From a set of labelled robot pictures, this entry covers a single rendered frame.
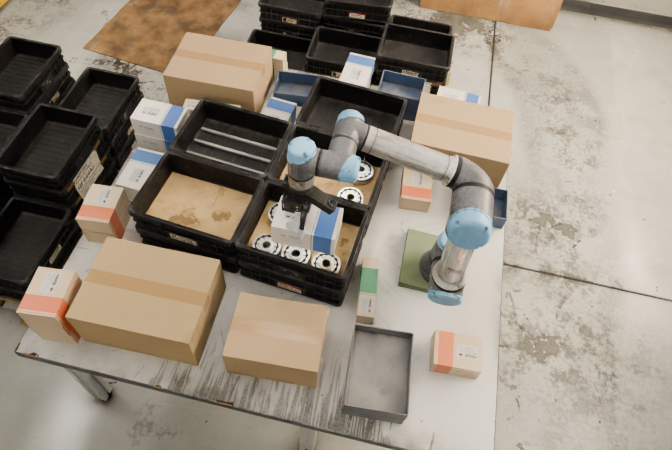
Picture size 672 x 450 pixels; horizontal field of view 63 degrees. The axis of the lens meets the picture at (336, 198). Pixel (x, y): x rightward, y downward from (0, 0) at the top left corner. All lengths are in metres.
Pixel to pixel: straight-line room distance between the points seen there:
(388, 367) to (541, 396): 1.12
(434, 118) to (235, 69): 0.88
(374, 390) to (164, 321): 0.70
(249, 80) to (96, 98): 1.09
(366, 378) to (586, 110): 2.72
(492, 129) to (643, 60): 2.48
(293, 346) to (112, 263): 0.66
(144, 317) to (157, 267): 0.18
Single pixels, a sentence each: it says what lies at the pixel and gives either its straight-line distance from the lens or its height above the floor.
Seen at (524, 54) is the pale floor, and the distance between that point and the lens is 4.34.
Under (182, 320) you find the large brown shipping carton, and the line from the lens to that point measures 1.82.
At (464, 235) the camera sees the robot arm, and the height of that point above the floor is 1.31.
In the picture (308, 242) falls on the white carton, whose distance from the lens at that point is 1.70.
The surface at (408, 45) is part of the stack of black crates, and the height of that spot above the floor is 0.49.
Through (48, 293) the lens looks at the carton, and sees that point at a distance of 1.96.
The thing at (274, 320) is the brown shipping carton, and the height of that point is 0.86.
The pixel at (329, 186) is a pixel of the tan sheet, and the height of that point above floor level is 0.83.
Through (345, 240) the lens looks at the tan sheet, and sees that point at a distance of 2.01.
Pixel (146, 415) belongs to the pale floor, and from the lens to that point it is 2.71.
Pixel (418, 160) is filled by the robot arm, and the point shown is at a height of 1.38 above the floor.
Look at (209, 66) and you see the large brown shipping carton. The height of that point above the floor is 0.90.
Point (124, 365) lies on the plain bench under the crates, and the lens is 2.03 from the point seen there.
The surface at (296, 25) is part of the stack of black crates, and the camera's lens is 3.60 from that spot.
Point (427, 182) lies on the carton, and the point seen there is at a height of 0.77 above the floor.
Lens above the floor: 2.54
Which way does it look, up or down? 54 degrees down
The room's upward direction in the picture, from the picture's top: 6 degrees clockwise
